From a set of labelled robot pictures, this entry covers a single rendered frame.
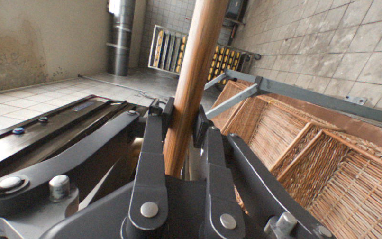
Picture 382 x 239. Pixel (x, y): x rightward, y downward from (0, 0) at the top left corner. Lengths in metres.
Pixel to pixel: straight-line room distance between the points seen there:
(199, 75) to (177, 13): 5.13
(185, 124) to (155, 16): 5.19
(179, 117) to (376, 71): 1.50
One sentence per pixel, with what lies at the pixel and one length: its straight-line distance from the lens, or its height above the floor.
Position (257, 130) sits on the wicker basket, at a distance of 1.25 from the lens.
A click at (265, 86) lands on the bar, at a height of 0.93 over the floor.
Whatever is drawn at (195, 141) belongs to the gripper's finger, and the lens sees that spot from 0.16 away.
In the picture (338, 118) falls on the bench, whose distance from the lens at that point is 0.84.
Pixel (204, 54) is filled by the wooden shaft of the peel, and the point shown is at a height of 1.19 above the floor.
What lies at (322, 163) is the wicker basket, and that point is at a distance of 0.74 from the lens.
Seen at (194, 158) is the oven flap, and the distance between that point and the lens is 1.09.
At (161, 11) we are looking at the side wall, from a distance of 5.33.
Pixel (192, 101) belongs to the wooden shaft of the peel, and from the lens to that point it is 0.17.
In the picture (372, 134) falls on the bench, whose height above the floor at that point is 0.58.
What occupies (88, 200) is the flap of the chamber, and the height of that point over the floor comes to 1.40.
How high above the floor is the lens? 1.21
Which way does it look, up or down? 7 degrees down
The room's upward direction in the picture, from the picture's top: 77 degrees counter-clockwise
